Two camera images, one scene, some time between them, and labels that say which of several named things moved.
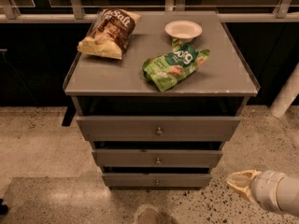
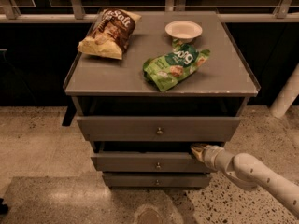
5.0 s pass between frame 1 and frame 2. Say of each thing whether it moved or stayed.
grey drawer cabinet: stayed
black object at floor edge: stayed
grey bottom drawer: stayed
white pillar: stayed
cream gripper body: moved
